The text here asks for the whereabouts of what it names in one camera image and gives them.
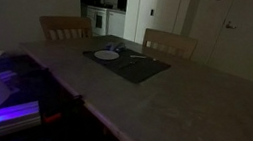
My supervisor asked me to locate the blue towel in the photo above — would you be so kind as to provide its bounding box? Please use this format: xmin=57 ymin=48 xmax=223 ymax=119
xmin=104 ymin=39 xmax=129 ymax=54

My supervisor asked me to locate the white round plate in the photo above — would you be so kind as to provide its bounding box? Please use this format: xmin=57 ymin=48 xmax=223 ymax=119
xmin=93 ymin=48 xmax=121 ymax=63

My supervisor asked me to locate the dark placemat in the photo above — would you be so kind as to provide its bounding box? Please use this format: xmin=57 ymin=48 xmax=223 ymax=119
xmin=79 ymin=41 xmax=173 ymax=89

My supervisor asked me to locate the light-coloured utensil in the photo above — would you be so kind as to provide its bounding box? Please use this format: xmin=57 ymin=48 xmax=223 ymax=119
xmin=129 ymin=53 xmax=161 ymax=63

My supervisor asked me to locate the white kitchen cabinet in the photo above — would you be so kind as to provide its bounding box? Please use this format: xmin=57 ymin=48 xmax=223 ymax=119
xmin=105 ymin=9 xmax=128 ymax=39

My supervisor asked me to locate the light wooden slat-back chair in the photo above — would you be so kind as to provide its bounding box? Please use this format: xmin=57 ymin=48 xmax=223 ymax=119
xmin=140 ymin=27 xmax=199 ymax=61
xmin=35 ymin=10 xmax=96 ymax=47

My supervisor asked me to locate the white oven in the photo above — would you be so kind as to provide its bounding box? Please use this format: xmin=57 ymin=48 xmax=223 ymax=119
xmin=82 ymin=5 xmax=110 ymax=38

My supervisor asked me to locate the dark countertop appliance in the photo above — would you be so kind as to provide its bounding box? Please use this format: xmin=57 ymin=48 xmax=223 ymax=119
xmin=115 ymin=0 xmax=128 ymax=13

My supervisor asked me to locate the red-handled clamp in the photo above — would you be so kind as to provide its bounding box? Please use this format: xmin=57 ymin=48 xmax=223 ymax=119
xmin=41 ymin=110 xmax=63 ymax=126

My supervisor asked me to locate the metal door handle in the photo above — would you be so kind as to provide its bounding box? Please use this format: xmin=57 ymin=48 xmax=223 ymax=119
xmin=225 ymin=20 xmax=238 ymax=31

